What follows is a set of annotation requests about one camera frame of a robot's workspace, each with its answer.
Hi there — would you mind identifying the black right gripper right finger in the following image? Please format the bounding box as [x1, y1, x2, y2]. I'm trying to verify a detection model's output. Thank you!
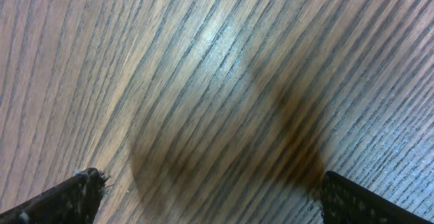
[320, 171, 431, 224]

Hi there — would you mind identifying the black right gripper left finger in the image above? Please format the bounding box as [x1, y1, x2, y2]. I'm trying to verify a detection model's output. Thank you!
[1, 168, 109, 224]

